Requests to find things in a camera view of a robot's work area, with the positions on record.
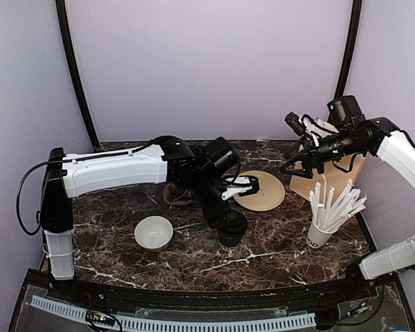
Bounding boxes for white wrapped straw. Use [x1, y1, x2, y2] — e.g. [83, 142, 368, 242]
[314, 174, 328, 229]
[322, 187, 335, 230]
[325, 178, 353, 231]
[329, 189, 367, 232]
[309, 191, 325, 230]

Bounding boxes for black plastic cup lid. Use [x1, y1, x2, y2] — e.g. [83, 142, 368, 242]
[218, 219, 248, 241]

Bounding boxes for black frame post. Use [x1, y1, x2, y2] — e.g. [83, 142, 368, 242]
[333, 0, 362, 99]
[55, 0, 100, 149]

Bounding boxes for right black frame post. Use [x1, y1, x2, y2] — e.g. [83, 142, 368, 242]
[333, 0, 362, 99]

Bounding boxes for brown paper bag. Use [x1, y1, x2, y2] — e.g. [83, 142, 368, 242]
[288, 118, 366, 200]

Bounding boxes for black paper coffee cup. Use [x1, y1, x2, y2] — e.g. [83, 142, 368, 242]
[217, 222, 248, 248]

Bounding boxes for left black frame post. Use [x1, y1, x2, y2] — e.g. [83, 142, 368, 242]
[55, 0, 100, 149]

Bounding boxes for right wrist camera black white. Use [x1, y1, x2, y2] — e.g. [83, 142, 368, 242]
[284, 112, 321, 145]

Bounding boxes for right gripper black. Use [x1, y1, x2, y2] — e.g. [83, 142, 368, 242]
[280, 128, 365, 178]

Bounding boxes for white ceramic bowl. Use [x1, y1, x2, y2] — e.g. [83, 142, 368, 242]
[134, 216, 174, 252]

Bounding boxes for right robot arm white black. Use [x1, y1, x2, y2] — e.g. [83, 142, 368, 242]
[281, 95, 415, 300]

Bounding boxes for beige round plate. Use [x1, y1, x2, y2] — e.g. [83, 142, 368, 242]
[233, 170, 285, 212]

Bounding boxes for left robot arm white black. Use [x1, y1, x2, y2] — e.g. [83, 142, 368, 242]
[36, 136, 256, 302]

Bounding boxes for brown cardboard cup carrier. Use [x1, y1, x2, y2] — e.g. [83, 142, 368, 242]
[163, 183, 194, 206]

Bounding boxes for small green circuit board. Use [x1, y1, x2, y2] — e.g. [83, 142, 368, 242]
[85, 310, 115, 326]

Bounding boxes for black front rail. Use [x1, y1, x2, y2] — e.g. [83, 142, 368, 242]
[25, 269, 393, 312]

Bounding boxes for white slotted cable duct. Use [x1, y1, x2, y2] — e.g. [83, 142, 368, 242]
[30, 295, 316, 331]

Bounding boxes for white paper cup holder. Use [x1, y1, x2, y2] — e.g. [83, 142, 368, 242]
[306, 221, 334, 249]

